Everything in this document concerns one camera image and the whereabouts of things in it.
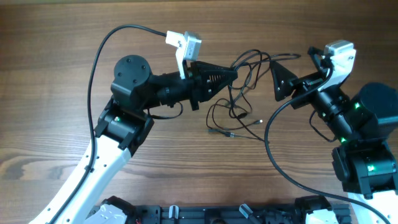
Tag right camera cable black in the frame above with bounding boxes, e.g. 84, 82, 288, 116
264, 67, 392, 224

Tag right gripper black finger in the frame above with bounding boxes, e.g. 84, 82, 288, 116
307, 47, 326, 75
270, 62, 299, 101

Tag black thick cable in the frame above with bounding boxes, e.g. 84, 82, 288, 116
228, 49, 302, 121

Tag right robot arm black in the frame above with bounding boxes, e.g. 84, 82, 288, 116
270, 40, 397, 223

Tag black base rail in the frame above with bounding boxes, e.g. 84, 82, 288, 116
133, 203, 343, 224

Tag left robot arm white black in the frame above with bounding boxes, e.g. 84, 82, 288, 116
33, 55, 238, 223

